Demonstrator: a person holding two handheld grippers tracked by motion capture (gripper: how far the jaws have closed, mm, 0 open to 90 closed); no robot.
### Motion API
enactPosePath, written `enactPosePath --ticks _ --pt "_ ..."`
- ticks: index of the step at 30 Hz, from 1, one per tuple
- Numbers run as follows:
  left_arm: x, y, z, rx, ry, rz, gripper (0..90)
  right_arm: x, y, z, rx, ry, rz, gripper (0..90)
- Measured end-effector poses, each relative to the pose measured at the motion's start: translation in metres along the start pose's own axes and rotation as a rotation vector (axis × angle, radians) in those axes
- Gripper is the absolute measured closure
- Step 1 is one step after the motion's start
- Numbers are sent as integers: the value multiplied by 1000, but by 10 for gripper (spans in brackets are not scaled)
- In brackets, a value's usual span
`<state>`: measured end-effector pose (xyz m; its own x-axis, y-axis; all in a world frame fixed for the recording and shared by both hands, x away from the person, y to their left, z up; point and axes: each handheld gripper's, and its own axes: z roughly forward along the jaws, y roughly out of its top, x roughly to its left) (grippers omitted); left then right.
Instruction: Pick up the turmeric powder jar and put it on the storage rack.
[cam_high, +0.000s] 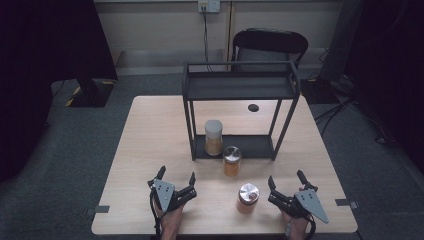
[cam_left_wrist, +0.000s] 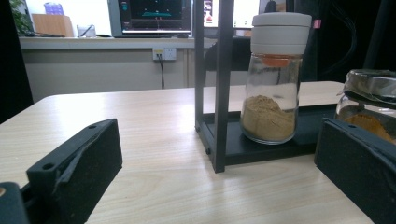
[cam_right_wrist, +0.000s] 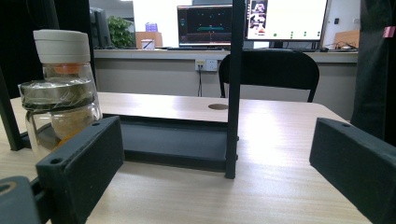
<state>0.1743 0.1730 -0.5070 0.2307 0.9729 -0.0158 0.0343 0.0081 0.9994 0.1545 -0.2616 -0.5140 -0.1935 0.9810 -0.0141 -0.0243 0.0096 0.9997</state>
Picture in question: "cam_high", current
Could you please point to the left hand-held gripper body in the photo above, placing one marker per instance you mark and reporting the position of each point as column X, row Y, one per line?
column 164, row 195

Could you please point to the white wall socket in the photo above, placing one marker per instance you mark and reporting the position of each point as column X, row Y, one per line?
column 209, row 6

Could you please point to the dark curtain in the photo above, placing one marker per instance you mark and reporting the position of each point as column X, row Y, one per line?
column 393, row 66

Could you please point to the grey curtain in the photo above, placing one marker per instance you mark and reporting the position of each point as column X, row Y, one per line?
column 340, row 40

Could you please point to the white lid spice jar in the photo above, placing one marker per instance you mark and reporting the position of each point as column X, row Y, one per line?
column 213, row 133

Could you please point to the black folding chair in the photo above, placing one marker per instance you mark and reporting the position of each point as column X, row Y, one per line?
column 270, row 41

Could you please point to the black metal shelf rack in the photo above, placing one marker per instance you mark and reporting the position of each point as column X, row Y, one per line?
column 240, row 87

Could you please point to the black stand base yellow tape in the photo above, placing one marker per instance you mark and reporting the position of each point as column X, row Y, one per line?
column 91, row 95

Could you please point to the person's right hand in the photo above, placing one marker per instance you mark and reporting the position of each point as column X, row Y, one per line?
column 297, row 228

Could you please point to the silver lid spice jar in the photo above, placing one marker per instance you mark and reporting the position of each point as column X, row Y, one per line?
column 248, row 196
column 232, row 160

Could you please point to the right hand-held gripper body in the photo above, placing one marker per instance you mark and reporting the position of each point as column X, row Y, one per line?
column 308, row 201

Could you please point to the person's left hand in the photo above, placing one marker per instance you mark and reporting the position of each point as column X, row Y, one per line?
column 170, row 223

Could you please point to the grey tape strip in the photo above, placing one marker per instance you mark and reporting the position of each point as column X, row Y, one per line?
column 346, row 202
column 98, row 209

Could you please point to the black curtain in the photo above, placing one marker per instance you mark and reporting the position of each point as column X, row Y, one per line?
column 43, row 66

